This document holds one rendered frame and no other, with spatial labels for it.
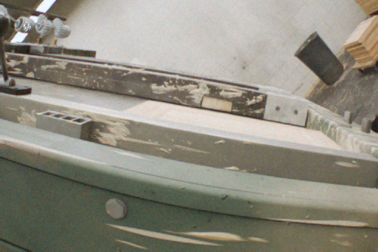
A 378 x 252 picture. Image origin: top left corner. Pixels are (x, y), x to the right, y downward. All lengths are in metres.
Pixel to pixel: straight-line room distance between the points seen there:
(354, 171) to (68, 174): 0.38
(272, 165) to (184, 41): 5.67
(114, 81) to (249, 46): 5.11
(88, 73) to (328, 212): 0.98
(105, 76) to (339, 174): 0.79
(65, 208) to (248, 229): 0.13
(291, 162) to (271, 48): 5.73
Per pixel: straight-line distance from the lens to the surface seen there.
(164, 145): 0.50
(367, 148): 0.61
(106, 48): 6.30
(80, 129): 0.48
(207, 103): 1.09
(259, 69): 6.14
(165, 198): 0.25
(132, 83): 1.12
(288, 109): 1.10
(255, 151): 0.49
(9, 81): 0.60
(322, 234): 0.27
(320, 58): 5.21
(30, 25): 1.51
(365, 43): 3.99
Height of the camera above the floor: 1.15
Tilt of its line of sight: level
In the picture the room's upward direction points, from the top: 47 degrees counter-clockwise
